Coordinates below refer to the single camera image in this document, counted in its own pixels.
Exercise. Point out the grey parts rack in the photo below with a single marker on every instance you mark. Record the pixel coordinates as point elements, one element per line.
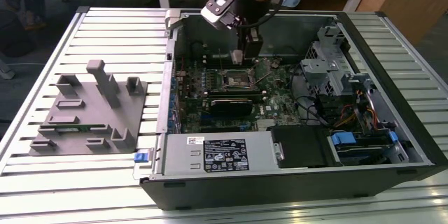
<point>104,140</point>

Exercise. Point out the silver square CPU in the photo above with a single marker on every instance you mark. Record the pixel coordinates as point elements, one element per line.
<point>236,56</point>

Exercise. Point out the blue disk carrier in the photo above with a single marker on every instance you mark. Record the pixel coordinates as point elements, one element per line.
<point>341,138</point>

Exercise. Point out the silver perforated drive cage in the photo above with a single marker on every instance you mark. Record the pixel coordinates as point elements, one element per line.
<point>316,68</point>

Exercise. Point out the grey stand foot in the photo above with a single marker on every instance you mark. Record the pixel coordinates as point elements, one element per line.
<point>7,73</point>

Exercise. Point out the black graphics card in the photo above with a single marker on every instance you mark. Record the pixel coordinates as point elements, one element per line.
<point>231,108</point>

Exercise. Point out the silver power supply unit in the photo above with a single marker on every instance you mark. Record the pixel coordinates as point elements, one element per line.
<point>179,155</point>

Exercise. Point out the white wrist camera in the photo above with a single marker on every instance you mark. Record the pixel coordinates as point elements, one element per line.
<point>220,9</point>

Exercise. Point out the black RAM slot row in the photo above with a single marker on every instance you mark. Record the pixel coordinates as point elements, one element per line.
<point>215,62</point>
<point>235,94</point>

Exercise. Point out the wooden cabinet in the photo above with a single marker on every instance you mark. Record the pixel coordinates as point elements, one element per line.
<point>412,3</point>

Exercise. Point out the blue case release latch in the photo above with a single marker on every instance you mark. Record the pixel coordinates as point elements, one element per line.
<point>141,155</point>

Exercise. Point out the grey round fan shroud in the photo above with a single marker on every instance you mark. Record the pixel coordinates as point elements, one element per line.
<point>300,87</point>

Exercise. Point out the black open PC case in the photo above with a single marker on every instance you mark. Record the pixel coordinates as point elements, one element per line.
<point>244,192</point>

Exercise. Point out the black expansion slot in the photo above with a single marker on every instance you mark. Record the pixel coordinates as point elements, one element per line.
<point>220,129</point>

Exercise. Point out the black plastic drive cover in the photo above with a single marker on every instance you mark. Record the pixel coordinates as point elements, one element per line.
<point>297,148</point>

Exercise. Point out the metal disk bay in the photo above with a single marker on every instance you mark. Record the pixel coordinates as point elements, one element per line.
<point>399,153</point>

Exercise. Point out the silver chipset heatsink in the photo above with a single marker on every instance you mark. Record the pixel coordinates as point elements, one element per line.
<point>267,124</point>

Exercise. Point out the CPU socket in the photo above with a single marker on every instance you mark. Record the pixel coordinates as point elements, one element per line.
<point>235,78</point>

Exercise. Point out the green motherboard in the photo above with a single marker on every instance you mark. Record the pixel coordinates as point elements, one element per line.
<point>280,103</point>

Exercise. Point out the small blue bay clip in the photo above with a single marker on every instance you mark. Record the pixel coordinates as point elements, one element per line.
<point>392,137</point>

